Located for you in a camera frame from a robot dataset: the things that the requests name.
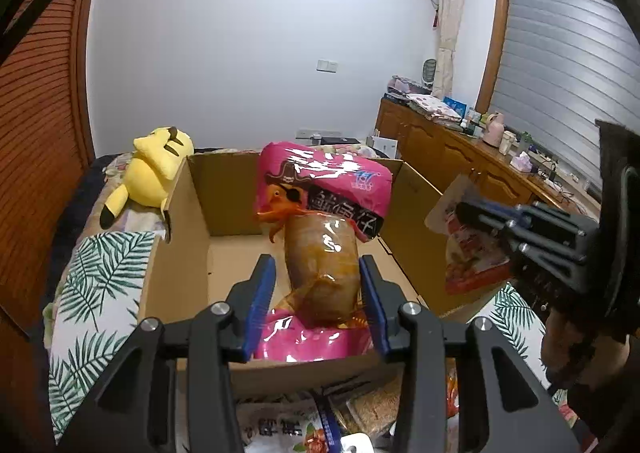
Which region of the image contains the red white duck gizzard packet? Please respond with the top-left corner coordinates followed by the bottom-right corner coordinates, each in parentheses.
top-left (425, 174), bottom-right (511, 295)

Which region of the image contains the clear crumbly biscuit pack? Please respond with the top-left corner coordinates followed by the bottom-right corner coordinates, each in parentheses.
top-left (326, 375), bottom-right (402, 441)

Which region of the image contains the blue white duck gizzard bag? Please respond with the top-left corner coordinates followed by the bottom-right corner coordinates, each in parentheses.
top-left (236, 395), bottom-right (343, 453)

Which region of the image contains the pink squid snack bag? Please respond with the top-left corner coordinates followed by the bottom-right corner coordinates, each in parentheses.
top-left (254, 142), bottom-right (393, 363)

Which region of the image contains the person's right hand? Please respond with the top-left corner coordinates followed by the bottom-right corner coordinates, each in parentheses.
top-left (540, 309), bottom-right (632, 389)

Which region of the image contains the pink tissue box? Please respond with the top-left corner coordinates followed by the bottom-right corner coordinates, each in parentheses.
top-left (510, 152), bottom-right (533, 173)

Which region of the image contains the white chicken feet snack bag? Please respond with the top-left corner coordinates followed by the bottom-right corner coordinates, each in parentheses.
top-left (446, 358), bottom-right (459, 418)

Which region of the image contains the pink kettle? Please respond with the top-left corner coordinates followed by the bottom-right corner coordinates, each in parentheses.
top-left (483, 112), bottom-right (504, 148)

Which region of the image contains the wooden sideboard cabinet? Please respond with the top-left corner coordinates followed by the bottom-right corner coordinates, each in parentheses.
top-left (375, 98), bottom-right (600, 219)

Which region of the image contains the folded floral cloth stack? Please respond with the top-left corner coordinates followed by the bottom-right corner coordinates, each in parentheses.
top-left (407, 93), bottom-right (462, 124)

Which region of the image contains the white paper bag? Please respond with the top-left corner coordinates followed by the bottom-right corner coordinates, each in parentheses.
top-left (371, 136), bottom-right (398, 159)

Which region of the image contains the grey window blind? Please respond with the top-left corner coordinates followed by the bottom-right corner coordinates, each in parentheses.
top-left (489, 0), bottom-right (639, 184)

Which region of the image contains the small white fan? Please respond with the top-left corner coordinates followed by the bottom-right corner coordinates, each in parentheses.
top-left (422, 58), bottom-right (437, 90)

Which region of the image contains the brown cardboard box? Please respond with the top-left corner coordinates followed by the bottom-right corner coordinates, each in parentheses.
top-left (136, 152), bottom-right (507, 399)

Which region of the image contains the white power strip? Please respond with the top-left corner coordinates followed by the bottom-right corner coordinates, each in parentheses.
top-left (295, 129), bottom-right (343, 140)

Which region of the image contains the yellow pikachu plush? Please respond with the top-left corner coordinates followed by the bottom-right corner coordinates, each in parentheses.
top-left (100, 126), bottom-right (194, 230)

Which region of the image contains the cream tied curtain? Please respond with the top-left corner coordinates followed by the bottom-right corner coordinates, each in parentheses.
top-left (433, 0), bottom-right (464, 98)

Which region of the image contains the wooden louvered wardrobe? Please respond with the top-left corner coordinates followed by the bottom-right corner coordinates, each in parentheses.
top-left (1, 0), bottom-right (94, 452)

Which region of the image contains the white wall switch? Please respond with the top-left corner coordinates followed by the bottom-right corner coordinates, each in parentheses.
top-left (317, 60), bottom-right (338, 74)

